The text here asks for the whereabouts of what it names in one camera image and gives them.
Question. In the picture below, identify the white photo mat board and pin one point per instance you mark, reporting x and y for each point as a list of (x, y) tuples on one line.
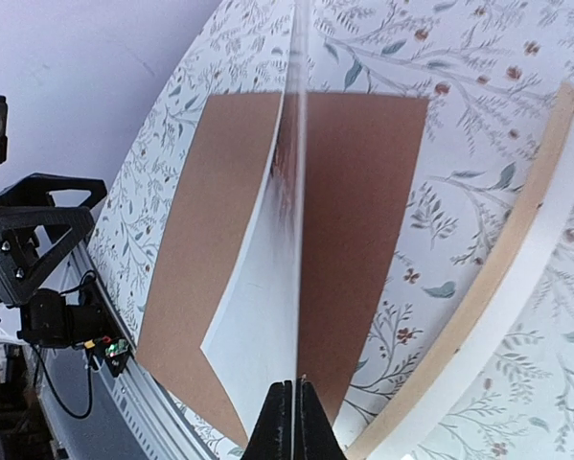
[(514, 397)]

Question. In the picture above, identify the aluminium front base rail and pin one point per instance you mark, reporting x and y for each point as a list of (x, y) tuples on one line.
[(98, 416)]

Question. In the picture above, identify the floral patterned table cover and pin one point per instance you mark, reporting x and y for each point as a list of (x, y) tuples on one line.
[(490, 70)]

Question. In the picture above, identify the photo with white border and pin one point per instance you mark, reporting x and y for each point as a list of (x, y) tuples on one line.
[(252, 339)]

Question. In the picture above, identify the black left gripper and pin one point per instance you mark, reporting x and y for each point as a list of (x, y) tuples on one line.
[(35, 240)]

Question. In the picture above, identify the light wooden picture frame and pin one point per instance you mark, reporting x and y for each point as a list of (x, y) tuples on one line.
[(493, 302)]

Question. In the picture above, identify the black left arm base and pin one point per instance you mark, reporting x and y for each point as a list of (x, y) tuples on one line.
[(48, 321)]

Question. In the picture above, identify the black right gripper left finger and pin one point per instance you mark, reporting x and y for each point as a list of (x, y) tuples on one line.
[(271, 438)]

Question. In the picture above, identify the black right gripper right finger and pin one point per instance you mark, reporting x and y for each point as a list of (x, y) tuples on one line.
[(313, 433)]

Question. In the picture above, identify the brown backing board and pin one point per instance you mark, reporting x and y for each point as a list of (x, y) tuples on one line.
[(361, 153)]

